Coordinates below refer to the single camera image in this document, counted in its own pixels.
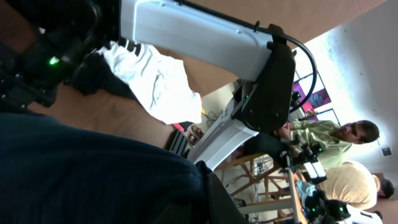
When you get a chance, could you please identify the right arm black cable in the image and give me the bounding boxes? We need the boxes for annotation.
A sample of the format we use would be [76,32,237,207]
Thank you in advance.
[174,0,318,114]

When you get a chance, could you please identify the red garment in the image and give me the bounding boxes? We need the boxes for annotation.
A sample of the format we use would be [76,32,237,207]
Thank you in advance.
[172,123,185,133]

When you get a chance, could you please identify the person in cream shirt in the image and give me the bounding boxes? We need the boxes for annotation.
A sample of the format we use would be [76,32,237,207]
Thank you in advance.
[317,161,395,210]

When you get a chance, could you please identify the navy blue shorts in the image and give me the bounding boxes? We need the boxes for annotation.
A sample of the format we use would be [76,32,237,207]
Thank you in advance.
[1,112,246,223]

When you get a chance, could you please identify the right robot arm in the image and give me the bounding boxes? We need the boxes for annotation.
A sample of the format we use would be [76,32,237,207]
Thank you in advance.
[1,1,295,169]

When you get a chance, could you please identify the person in green shirt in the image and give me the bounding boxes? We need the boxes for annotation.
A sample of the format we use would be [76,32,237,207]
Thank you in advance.
[242,119,381,171]

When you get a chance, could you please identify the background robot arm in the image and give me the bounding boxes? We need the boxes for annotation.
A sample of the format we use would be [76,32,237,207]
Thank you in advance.
[280,136,382,224]

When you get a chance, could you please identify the black garment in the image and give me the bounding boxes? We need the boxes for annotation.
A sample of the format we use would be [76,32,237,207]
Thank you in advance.
[64,53,137,101]

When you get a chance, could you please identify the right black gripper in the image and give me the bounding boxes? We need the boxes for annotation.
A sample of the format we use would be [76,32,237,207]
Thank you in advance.
[1,0,121,112]

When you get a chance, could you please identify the white printed t-shirt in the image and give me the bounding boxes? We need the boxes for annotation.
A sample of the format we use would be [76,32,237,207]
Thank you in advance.
[96,42,202,124]

